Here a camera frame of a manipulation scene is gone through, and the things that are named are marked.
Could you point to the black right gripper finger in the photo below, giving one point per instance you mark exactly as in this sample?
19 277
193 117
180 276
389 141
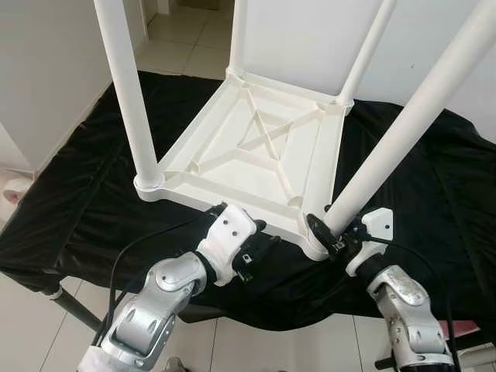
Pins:
322 231

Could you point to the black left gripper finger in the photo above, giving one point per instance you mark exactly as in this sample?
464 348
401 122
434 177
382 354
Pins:
260 225
273 246

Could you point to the white plastic table top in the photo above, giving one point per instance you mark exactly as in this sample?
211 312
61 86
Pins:
294 155

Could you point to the white plastic table leg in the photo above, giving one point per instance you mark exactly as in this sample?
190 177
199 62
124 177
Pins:
128 93
368 46
236 35
411 116

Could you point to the grey robot foot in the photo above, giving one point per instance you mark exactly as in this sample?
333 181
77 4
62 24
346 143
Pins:
174 366

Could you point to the pink stool seat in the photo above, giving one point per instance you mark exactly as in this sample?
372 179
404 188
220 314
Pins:
463 325

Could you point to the black metal bar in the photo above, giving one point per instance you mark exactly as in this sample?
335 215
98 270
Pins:
480 339

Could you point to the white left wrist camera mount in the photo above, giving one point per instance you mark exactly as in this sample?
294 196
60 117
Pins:
232 232

